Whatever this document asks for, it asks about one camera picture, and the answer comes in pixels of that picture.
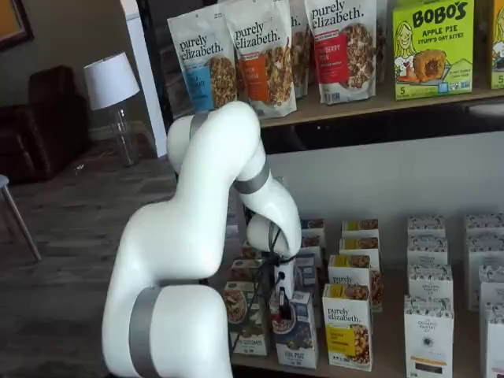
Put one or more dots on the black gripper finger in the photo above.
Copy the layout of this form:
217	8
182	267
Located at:
282	305

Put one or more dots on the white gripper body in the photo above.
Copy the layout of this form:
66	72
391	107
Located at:
285	281

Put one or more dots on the blue and white cereal box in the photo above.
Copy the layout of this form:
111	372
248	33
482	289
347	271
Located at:
313	246
313	227
305	275
295	342

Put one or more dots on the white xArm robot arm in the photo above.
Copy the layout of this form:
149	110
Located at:
177	236

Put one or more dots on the green cereal box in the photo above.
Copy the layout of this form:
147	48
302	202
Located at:
246	271
250	334
250	250

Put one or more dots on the yellow and white granola box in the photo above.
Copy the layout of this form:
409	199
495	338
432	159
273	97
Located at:
348	271
346	330
360	226
360	245

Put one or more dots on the white patterned tea box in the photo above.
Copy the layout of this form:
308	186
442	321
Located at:
427	250
484	223
428	338
426	225
492	285
430	281
472	271
495	342

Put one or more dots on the green Bobo's apple pie box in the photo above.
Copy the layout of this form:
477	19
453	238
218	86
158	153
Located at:
433	51

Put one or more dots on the yellow Bobo's box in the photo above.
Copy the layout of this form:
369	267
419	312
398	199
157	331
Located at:
498	47

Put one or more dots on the black metal shelving unit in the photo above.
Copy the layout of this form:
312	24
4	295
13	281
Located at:
374	134

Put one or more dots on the orange label granola bag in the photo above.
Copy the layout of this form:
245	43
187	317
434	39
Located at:
301	47
256	78

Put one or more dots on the red label granola bag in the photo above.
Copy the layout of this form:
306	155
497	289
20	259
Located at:
334	59

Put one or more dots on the blue label granola bag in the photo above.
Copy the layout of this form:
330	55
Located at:
197	59

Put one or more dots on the white shade table lamp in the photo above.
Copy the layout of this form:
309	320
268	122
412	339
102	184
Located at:
110	80

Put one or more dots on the grey metal legged stool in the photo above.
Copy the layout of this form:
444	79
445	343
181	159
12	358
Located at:
17	220

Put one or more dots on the dark brown armchair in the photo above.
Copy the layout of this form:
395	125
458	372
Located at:
43	126

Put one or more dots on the wooden framed wall picture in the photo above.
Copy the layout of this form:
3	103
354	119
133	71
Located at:
17	19

